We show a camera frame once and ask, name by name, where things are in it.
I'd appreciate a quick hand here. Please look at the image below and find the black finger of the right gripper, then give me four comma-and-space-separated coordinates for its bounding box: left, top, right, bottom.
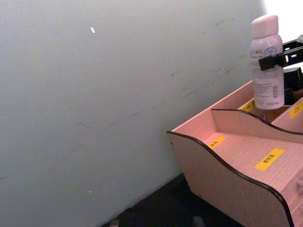
282, 34, 303, 52
258, 47, 303, 71

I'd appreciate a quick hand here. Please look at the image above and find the white spray bottle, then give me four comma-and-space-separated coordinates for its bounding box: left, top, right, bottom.
249, 15, 285, 110

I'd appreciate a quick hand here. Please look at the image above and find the black capped cosmetic bottle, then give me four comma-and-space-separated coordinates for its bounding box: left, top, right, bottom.
283, 67, 303, 106

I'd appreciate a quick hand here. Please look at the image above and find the pale wooden desk organizer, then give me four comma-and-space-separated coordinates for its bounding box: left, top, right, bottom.
166, 79, 303, 227

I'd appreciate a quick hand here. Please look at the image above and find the black table cloth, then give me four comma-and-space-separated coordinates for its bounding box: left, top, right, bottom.
101, 172, 245, 227

